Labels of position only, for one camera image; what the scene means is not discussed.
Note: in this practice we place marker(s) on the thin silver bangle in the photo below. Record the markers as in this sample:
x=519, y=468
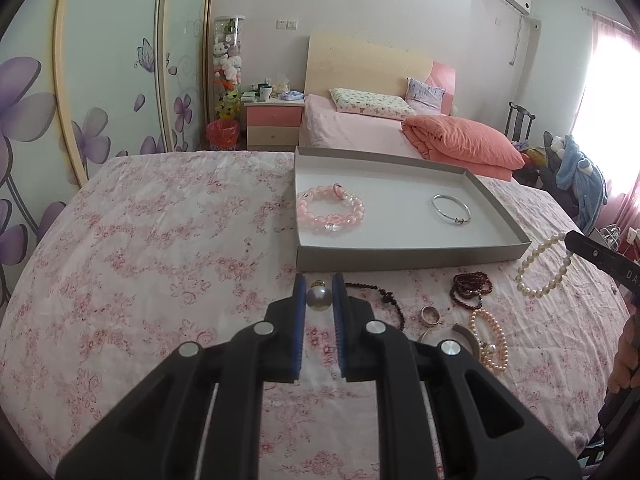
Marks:
x=434, y=206

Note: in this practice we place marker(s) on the purple pillow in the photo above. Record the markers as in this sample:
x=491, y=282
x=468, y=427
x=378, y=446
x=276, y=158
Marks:
x=425, y=94

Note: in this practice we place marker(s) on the blue cloth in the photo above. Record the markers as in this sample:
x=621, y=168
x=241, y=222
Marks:
x=291, y=96

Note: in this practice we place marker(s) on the white mug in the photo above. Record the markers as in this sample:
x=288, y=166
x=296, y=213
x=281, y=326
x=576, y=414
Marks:
x=265, y=93

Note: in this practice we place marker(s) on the pearl pendant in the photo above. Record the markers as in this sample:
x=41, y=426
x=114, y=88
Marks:
x=317, y=298

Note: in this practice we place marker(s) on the patterned cream pillow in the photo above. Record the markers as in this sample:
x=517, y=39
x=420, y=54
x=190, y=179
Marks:
x=370, y=102

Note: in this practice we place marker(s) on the wooden bed with pink headboard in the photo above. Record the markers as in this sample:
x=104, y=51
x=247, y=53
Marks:
x=360, y=127

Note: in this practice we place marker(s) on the plush toy display tube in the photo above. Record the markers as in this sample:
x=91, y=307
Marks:
x=229, y=60

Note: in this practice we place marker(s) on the pink floral bed sheet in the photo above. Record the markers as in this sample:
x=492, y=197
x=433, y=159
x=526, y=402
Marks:
x=150, y=260

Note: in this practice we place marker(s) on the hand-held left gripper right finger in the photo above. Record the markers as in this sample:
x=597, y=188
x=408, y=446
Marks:
x=340, y=320

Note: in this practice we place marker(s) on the floral sliding door wardrobe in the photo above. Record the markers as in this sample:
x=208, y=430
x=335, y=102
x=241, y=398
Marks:
x=100, y=60

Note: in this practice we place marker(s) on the pink and wood nightstand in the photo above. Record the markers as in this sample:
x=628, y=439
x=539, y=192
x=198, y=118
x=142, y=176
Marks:
x=272, y=125

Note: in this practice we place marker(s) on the grey cardboard tray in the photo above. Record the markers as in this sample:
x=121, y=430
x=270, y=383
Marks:
x=400, y=220

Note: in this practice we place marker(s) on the red trash bin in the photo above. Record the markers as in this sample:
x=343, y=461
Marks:
x=222, y=135

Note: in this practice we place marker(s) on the person's right hand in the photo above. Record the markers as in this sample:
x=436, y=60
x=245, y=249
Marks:
x=625, y=360

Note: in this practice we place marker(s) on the pink curtain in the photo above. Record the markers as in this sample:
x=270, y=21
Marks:
x=605, y=35

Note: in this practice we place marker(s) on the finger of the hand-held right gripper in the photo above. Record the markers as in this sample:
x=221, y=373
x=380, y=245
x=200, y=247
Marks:
x=582, y=244

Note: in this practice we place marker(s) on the dark wooden chair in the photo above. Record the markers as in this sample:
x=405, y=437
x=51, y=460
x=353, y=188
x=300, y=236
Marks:
x=515, y=120

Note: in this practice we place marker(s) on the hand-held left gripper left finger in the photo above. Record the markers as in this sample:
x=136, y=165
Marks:
x=299, y=320

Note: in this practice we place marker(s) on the orange quilt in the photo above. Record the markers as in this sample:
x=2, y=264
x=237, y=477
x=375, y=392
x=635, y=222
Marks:
x=460, y=140

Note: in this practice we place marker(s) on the blue plush toy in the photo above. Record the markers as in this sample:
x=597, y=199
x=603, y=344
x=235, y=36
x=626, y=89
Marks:
x=582, y=175

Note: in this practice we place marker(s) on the wall switch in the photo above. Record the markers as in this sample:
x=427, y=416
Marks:
x=287, y=23

